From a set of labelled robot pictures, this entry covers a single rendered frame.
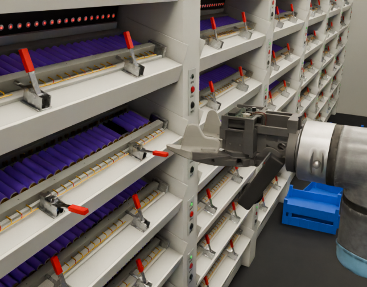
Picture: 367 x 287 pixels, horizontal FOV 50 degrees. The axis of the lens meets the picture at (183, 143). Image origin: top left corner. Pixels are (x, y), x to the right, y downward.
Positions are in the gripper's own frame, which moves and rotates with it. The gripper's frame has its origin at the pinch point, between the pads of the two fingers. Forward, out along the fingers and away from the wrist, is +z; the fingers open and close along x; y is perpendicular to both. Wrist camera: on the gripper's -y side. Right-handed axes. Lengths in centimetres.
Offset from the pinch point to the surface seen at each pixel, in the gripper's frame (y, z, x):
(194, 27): 16.2, 15.2, -36.0
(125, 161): -10.1, 19.0, -8.0
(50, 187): -7.3, 20.8, 12.2
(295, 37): -1, 19, -170
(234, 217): -66, 20, -81
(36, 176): -6.1, 24.4, 12.0
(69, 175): -7.0, 20.7, 7.4
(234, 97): -11, 18, -72
